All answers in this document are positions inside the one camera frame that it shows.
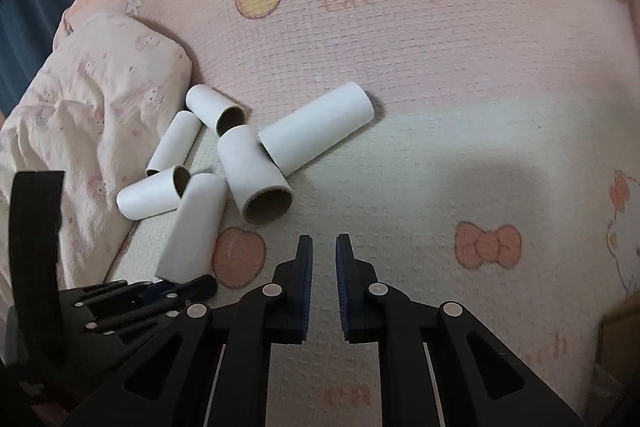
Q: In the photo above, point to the wide white cardboard tube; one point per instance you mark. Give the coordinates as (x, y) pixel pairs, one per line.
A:
(257, 185)

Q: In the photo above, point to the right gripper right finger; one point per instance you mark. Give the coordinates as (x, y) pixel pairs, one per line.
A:
(439, 366)

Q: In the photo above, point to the white tube open end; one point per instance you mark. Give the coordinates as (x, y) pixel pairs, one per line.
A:
(154, 195)

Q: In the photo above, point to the long white cardboard tube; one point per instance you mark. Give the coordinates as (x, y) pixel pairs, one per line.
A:
(310, 131)

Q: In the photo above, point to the slim white tube left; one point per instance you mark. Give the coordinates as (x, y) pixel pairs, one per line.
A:
(176, 143)

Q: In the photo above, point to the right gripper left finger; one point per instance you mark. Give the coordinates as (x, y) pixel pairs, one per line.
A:
(211, 366)

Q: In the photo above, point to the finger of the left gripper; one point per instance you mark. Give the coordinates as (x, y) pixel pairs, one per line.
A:
(117, 305)

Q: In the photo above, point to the pink floral pillow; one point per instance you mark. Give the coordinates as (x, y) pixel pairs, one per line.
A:
(96, 110)

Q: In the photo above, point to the short white tube top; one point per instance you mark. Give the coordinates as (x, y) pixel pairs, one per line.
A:
(213, 109)

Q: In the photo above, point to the pink Hello Kitty blanket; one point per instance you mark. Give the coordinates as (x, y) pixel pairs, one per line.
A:
(501, 170)

